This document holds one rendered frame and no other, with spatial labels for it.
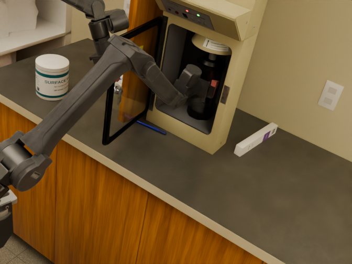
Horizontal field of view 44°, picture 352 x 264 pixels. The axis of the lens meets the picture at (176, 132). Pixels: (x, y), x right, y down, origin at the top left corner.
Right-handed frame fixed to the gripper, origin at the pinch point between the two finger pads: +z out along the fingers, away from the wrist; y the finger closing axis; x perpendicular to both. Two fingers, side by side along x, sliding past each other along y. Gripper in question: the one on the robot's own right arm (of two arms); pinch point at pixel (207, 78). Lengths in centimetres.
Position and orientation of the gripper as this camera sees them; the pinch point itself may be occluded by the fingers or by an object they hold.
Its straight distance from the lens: 168.1
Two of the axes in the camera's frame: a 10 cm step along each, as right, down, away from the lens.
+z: 5.4, -3.5, 7.6
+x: -1.8, 8.4, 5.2
